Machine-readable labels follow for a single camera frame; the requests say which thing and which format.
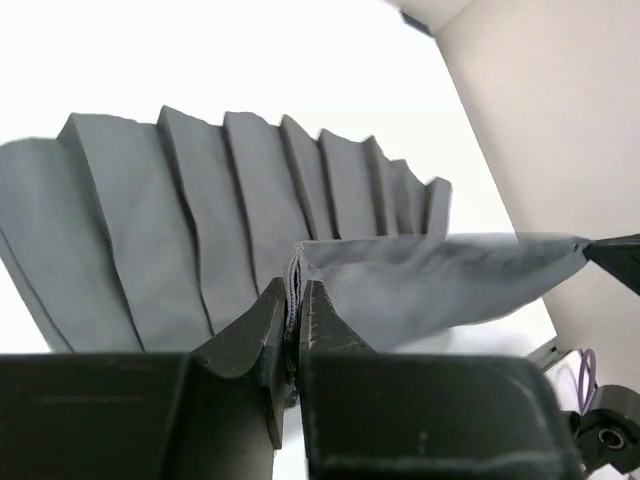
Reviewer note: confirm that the grey pleated skirt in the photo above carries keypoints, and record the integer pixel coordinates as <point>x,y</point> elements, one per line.
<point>123,236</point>

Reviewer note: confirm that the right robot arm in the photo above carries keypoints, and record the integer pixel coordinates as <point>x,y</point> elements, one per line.
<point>606,425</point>

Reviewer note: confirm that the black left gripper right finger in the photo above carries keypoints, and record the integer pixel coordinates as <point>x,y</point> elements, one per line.
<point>369,415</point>

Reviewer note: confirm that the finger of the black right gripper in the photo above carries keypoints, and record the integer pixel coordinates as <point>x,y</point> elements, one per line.
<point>620,257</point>

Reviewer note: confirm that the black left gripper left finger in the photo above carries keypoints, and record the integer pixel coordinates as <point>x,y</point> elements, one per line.
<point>213,413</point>

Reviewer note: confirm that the aluminium table edge rail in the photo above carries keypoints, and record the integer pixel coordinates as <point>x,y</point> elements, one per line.
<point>546,356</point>

